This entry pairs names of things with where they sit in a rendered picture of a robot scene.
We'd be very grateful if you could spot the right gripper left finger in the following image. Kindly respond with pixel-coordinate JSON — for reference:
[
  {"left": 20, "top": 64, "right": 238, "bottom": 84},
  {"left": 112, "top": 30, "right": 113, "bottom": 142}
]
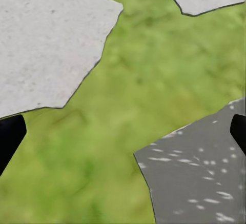
[{"left": 0, "top": 114, "right": 27, "bottom": 175}]

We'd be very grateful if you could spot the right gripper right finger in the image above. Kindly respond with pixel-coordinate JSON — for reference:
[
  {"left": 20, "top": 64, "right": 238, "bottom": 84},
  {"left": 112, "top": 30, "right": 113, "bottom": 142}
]
[{"left": 230, "top": 114, "right": 246, "bottom": 155}]

